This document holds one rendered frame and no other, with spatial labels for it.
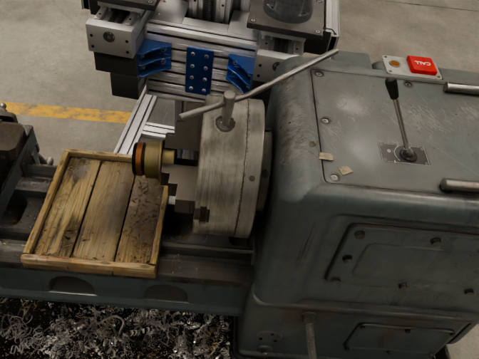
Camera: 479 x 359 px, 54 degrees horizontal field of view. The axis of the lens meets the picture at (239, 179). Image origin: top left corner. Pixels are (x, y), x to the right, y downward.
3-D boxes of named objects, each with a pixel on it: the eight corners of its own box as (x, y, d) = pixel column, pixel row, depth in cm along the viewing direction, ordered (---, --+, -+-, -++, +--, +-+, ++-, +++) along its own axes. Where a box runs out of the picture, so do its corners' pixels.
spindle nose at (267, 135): (261, 158, 122) (275, 105, 104) (259, 231, 111) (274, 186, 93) (250, 157, 121) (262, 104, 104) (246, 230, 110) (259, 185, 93)
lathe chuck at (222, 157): (235, 150, 128) (250, 68, 102) (228, 258, 112) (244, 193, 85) (202, 147, 128) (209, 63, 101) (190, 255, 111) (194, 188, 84)
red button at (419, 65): (428, 64, 115) (431, 57, 113) (434, 78, 111) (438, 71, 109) (404, 61, 114) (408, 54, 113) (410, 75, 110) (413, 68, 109)
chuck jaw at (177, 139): (214, 149, 108) (219, 97, 105) (214, 153, 103) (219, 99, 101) (166, 144, 107) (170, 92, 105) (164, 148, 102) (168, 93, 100)
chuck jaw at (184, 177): (213, 166, 102) (209, 205, 94) (211, 182, 106) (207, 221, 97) (162, 160, 102) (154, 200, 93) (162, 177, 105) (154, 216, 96)
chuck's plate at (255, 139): (248, 152, 129) (266, 70, 102) (243, 259, 112) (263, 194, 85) (235, 151, 128) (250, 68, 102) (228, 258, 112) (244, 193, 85)
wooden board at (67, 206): (174, 168, 134) (174, 158, 131) (155, 279, 109) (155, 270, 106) (67, 157, 132) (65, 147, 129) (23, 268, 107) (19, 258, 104)
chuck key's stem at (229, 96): (221, 137, 95) (227, 100, 85) (217, 129, 96) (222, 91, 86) (231, 134, 96) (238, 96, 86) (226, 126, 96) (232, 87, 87)
